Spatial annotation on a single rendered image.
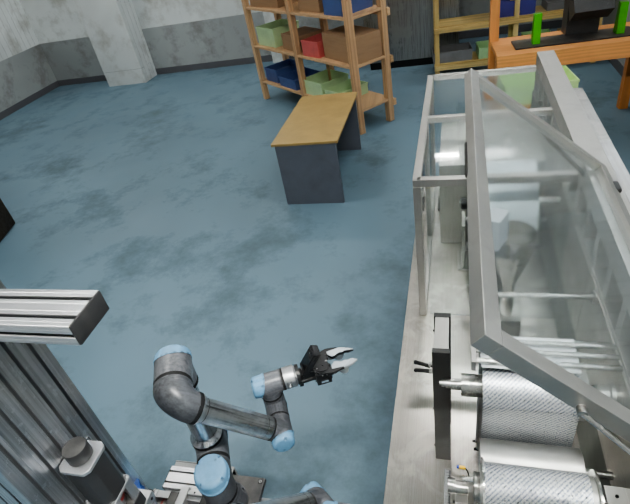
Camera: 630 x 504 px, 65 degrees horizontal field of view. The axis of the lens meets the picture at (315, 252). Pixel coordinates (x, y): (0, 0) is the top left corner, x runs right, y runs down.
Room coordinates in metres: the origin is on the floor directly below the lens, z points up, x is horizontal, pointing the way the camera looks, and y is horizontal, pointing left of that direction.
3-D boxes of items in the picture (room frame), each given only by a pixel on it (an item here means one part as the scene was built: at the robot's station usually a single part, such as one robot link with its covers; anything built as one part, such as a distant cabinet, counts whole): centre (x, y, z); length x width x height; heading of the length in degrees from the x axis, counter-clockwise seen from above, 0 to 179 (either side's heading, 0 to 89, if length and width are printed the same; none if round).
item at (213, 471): (0.96, 0.49, 0.98); 0.13 x 0.12 x 0.14; 7
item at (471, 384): (0.86, -0.36, 1.34); 0.06 x 0.06 x 0.06; 70
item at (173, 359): (1.09, 0.51, 1.19); 0.15 x 0.12 x 0.55; 7
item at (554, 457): (0.69, -0.45, 1.18); 0.26 x 0.12 x 0.12; 70
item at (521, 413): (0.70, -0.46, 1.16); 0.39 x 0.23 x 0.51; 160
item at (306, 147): (4.90, -0.31, 0.34); 1.26 x 0.65 x 0.67; 161
